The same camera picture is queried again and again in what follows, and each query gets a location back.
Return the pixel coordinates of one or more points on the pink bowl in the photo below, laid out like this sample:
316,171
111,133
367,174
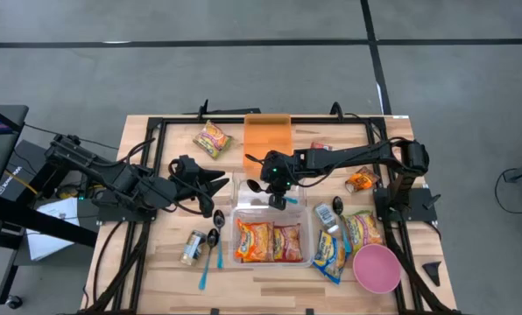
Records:
377,269

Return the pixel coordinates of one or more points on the black caster wheel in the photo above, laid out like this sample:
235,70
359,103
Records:
13,301

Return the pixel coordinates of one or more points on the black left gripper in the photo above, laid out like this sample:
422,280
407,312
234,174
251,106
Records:
188,175

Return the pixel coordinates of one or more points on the orange transparent tray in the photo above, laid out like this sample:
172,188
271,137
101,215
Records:
267,140

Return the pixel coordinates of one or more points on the black floor stand beam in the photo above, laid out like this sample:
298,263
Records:
46,225

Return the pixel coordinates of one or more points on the small orange snack packet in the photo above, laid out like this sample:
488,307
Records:
361,180

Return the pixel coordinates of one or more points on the orange ramen packet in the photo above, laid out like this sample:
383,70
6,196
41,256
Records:
254,240

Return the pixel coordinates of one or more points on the large clear plastic bin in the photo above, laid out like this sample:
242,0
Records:
270,214

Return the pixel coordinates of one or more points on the seasoning jar white lid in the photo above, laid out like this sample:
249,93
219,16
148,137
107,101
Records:
193,248

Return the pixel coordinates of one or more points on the white paper sheets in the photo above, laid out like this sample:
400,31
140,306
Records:
51,245

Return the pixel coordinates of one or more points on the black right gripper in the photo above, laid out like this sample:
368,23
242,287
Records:
278,170

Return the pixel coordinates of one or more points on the small red box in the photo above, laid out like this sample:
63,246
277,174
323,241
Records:
321,146

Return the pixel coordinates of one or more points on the small clear plastic container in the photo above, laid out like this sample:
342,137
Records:
243,197

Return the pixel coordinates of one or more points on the small glass spice bottle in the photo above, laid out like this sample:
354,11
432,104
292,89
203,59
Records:
326,216

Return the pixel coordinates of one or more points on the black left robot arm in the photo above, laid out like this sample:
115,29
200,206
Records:
121,179

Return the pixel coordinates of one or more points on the green ramen packet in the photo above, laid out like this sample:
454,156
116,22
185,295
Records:
212,140
362,229

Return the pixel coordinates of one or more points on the black computer box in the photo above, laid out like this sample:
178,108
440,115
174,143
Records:
24,170

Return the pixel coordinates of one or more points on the blue ramen packet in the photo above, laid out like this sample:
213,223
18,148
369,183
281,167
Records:
329,258

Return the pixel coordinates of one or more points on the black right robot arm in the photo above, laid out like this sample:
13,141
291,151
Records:
353,157

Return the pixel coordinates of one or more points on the black plastic wedge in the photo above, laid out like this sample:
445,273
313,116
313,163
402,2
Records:
432,271

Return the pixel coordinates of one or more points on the red yellow ramen packet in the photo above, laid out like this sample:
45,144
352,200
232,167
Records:
288,242

